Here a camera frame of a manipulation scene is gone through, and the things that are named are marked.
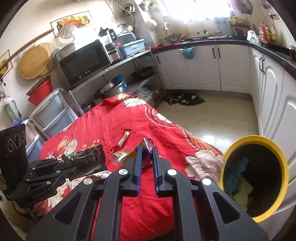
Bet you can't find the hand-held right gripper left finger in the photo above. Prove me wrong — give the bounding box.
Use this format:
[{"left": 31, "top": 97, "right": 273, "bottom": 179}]
[{"left": 25, "top": 146, "right": 144, "bottom": 241}]

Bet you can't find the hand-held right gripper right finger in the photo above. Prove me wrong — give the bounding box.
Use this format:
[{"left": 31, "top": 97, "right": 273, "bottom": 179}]
[{"left": 152, "top": 146, "right": 270, "bottom": 241}]

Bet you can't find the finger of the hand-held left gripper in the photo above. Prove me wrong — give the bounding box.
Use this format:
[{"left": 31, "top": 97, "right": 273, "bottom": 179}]
[
  {"left": 29, "top": 158, "right": 67, "bottom": 171},
  {"left": 23, "top": 168, "right": 78, "bottom": 183}
]

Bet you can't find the purple wrapper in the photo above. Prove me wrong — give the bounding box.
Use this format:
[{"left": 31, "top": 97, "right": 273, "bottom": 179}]
[{"left": 141, "top": 137, "right": 155, "bottom": 168}]

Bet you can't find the clear orange wrapper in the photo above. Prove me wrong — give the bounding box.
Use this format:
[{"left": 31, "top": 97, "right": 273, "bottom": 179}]
[{"left": 109, "top": 146, "right": 137, "bottom": 166}]

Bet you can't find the red stick wrapper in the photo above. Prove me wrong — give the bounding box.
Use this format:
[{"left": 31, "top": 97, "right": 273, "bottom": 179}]
[{"left": 116, "top": 130, "right": 132, "bottom": 147}]

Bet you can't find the orange white wrapper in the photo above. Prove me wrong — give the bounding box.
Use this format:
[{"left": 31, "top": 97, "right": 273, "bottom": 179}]
[{"left": 91, "top": 170, "right": 114, "bottom": 181}]

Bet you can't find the dark snack packet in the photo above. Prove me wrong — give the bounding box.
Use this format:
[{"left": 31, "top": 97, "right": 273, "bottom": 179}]
[{"left": 62, "top": 144, "right": 107, "bottom": 177}]

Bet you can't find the blue sponge cloth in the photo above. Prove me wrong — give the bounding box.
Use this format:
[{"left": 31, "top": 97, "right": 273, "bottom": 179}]
[{"left": 225, "top": 157, "right": 250, "bottom": 194}]

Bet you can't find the yellow rimmed waste bin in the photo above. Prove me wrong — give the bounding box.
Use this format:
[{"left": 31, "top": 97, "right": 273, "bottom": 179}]
[{"left": 220, "top": 136, "right": 289, "bottom": 223}]

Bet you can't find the grey hanging bottle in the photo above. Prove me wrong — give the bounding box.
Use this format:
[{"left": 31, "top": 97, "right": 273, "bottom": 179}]
[{"left": 3, "top": 96, "right": 22, "bottom": 123}]

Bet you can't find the grey plastic drawer unit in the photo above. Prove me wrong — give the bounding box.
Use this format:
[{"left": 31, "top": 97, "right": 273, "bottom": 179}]
[{"left": 29, "top": 88, "right": 79, "bottom": 139}]

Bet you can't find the red floral blanket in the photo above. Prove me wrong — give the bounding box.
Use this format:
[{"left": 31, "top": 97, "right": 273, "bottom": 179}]
[{"left": 39, "top": 93, "right": 225, "bottom": 241}]

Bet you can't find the red bucket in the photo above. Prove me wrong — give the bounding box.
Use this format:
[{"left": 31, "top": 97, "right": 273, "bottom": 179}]
[{"left": 26, "top": 75, "right": 53, "bottom": 106}]

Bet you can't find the clear plastic box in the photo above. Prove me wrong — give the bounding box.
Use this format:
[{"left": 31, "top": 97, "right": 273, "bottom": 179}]
[{"left": 136, "top": 88, "right": 154, "bottom": 102}]

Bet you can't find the dark floral floor mat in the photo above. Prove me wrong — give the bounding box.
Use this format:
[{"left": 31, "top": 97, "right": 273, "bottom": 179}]
[{"left": 165, "top": 91, "right": 206, "bottom": 106}]

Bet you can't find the steel pot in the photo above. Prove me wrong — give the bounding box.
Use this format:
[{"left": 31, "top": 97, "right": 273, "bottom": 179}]
[{"left": 96, "top": 81, "right": 125, "bottom": 99}]

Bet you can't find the blue container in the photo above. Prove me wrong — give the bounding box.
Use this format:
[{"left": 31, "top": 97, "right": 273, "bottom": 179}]
[{"left": 113, "top": 75, "right": 128, "bottom": 90}]

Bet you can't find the black frying pan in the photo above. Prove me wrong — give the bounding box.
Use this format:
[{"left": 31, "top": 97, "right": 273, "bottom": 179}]
[{"left": 131, "top": 66, "right": 155, "bottom": 78}]

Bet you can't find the teal plastic utensil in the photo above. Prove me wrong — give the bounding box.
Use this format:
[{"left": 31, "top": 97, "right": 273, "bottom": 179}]
[{"left": 50, "top": 48, "right": 61, "bottom": 61}]

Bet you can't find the steel shelf rack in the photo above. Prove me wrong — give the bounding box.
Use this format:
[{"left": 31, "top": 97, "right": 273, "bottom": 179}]
[{"left": 67, "top": 50, "right": 166, "bottom": 112}]

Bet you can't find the black microwave oven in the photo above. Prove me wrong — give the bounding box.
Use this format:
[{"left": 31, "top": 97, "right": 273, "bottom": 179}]
[{"left": 58, "top": 39, "right": 112, "bottom": 87}]

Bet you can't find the wooden rolling pin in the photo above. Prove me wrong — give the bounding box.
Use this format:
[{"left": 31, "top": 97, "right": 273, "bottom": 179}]
[{"left": 9, "top": 29, "right": 55, "bottom": 61}]

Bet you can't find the white pot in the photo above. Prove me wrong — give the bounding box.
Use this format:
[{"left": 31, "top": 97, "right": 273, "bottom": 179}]
[{"left": 57, "top": 43, "right": 77, "bottom": 59}]

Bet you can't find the blue grey plastic box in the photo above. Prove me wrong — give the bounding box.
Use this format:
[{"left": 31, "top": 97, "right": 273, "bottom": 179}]
[{"left": 117, "top": 38, "right": 146, "bottom": 59}]

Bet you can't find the blue hanging basket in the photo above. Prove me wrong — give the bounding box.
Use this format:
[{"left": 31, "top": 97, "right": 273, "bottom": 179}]
[{"left": 179, "top": 46, "right": 195, "bottom": 59}]

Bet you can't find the white round plastic cover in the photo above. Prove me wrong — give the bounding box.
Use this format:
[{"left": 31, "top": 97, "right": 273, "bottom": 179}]
[{"left": 57, "top": 24, "right": 78, "bottom": 45}]

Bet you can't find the grey plastic container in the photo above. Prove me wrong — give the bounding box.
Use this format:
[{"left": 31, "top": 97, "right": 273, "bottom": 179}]
[{"left": 114, "top": 32, "right": 137, "bottom": 44}]

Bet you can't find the black blender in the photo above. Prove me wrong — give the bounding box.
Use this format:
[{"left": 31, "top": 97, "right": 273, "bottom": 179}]
[{"left": 98, "top": 27, "right": 121, "bottom": 63}]

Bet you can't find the black kitchen countertop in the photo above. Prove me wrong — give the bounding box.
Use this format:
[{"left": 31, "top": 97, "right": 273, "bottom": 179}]
[{"left": 151, "top": 38, "right": 296, "bottom": 80}]

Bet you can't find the white colander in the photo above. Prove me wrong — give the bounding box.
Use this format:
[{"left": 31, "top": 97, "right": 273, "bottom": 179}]
[{"left": 145, "top": 19, "right": 158, "bottom": 32}]

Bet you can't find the wooden cutting board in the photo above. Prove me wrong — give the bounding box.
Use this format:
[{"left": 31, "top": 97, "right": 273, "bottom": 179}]
[{"left": 164, "top": 15, "right": 189, "bottom": 39}]

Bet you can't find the hanging steel bowl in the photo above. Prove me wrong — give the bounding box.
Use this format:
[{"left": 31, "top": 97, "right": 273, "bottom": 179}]
[{"left": 120, "top": 2, "right": 137, "bottom": 16}]

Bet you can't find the clear plastic bag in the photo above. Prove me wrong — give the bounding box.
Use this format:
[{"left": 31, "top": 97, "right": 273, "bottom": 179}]
[{"left": 246, "top": 30, "right": 260, "bottom": 44}]

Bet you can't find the bright window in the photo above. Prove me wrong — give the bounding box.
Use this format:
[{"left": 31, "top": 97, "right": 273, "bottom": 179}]
[{"left": 162, "top": 0, "right": 232, "bottom": 24}]

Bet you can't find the black gas stove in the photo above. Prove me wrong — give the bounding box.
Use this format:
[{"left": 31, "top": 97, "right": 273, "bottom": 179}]
[{"left": 259, "top": 40, "right": 289, "bottom": 50}]

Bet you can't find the red bottle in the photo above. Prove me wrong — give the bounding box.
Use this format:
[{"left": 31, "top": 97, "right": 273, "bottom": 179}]
[{"left": 258, "top": 22, "right": 267, "bottom": 42}]

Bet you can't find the yellow oil bottle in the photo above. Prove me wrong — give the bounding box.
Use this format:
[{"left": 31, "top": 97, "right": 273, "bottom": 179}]
[{"left": 269, "top": 24, "right": 277, "bottom": 43}]

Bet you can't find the small wall picture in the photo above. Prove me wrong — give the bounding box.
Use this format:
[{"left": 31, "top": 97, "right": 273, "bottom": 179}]
[{"left": 0, "top": 49, "right": 13, "bottom": 76}]

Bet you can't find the fruit wall picture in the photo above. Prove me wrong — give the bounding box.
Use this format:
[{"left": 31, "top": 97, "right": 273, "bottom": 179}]
[{"left": 50, "top": 14, "right": 95, "bottom": 39}]

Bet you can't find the wall utensil holder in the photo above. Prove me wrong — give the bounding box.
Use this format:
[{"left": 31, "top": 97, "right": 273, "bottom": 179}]
[{"left": 139, "top": 0, "right": 160, "bottom": 12}]

